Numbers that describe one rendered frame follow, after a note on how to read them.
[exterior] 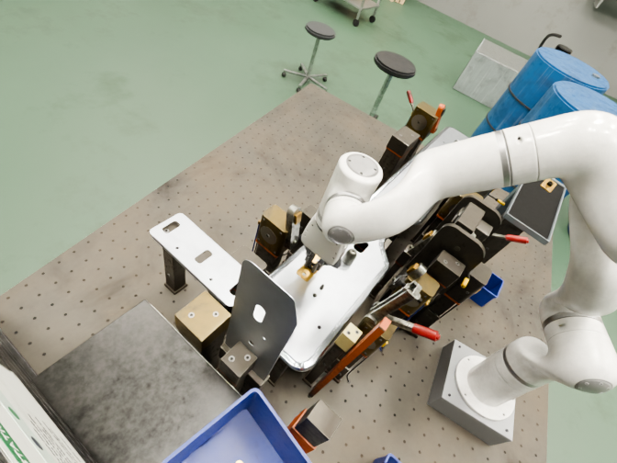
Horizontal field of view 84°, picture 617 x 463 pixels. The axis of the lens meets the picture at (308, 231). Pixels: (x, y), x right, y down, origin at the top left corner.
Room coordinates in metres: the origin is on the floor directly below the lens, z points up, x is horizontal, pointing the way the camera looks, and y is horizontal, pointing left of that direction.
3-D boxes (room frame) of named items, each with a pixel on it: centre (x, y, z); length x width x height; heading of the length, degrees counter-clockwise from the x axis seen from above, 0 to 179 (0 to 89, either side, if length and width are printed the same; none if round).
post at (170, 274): (0.48, 0.32, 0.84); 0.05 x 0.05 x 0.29; 70
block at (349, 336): (0.37, -0.18, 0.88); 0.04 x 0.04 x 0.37; 70
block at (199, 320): (0.28, 0.13, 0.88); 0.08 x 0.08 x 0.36; 70
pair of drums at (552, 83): (3.16, -1.51, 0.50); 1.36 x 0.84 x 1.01; 168
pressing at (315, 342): (0.95, -0.25, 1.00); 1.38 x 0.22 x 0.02; 160
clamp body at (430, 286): (0.59, -0.34, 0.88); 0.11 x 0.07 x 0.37; 70
